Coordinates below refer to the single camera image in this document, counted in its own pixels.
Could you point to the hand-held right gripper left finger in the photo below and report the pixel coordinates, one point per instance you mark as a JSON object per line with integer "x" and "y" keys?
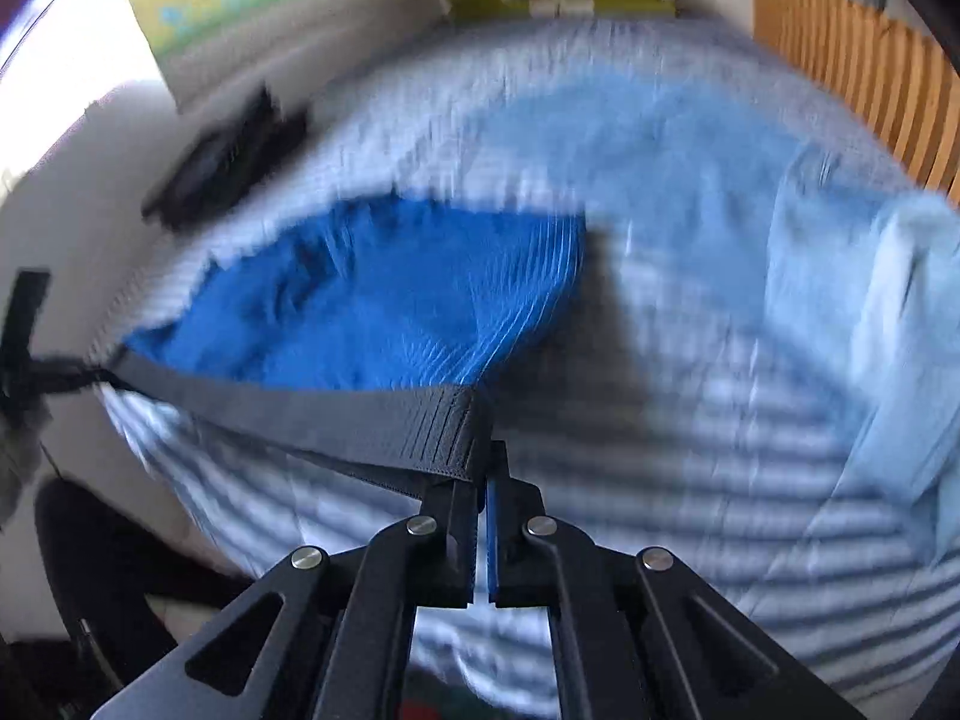
{"x": 466, "y": 540}

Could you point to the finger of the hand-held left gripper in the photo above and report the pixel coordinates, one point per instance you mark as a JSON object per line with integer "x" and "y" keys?
{"x": 24, "y": 330}

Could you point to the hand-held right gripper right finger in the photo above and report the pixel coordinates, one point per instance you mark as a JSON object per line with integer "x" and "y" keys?
{"x": 495, "y": 540}

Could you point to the blue shorts with black waistband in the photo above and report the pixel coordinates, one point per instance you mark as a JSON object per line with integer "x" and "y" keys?
{"x": 360, "y": 300}

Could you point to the blue white striped blanket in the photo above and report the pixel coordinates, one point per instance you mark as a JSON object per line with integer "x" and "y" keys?
{"x": 675, "y": 480}

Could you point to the black device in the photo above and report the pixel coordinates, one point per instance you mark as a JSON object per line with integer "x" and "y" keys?
{"x": 225, "y": 157}

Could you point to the light blue garment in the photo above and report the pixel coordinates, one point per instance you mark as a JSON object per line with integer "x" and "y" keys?
{"x": 660, "y": 165}

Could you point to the pale blue cloth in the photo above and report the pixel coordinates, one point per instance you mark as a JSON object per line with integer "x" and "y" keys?
{"x": 885, "y": 330}

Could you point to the wooden slat bed rail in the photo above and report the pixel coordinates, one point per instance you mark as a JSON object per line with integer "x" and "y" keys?
{"x": 855, "y": 60}

